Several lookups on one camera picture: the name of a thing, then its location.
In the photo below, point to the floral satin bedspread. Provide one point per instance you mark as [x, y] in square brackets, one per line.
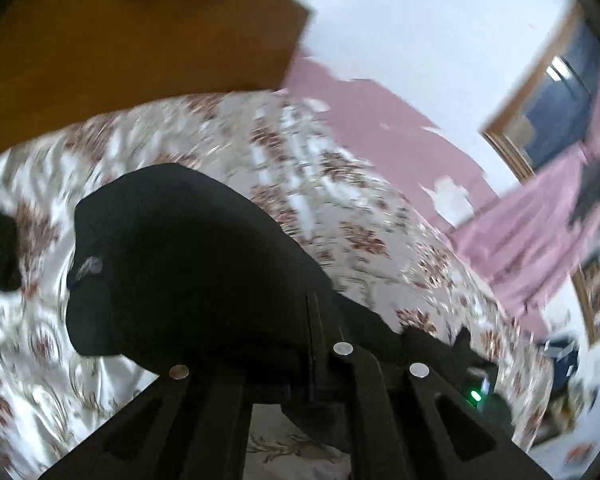
[340, 185]

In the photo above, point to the brown wooden headboard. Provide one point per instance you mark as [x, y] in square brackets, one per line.
[130, 35]

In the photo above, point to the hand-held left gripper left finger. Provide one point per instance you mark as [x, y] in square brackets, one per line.
[215, 402]

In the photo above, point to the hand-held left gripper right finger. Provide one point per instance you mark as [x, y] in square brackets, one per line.
[362, 392]

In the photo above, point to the dark grey cloth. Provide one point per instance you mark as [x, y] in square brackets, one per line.
[595, 185]

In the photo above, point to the pink satin curtain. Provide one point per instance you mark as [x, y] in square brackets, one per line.
[520, 230]

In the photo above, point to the black padded jacket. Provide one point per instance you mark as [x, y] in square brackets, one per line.
[180, 260]

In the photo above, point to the dark blue bag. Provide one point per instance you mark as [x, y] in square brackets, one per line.
[562, 365]

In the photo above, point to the small black cloth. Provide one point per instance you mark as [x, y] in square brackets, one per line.
[7, 255]

